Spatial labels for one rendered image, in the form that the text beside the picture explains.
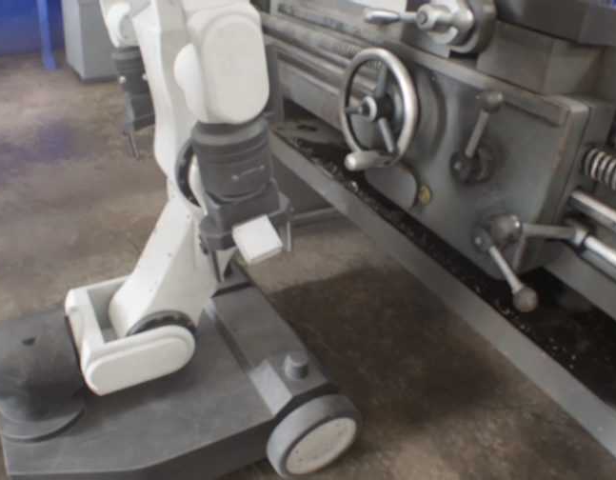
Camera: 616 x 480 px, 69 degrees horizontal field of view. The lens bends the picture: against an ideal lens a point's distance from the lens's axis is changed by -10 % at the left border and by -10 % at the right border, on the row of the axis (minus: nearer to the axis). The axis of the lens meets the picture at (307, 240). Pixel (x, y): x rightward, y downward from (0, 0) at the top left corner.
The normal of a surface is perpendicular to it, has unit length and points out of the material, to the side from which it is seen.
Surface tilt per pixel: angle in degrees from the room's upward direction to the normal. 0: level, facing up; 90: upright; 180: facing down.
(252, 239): 32
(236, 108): 90
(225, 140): 51
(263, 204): 90
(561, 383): 90
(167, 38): 115
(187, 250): 90
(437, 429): 0
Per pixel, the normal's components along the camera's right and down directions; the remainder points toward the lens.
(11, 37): 0.50, 0.51
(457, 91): -0.86, 0.21
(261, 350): 0.09, -0.84
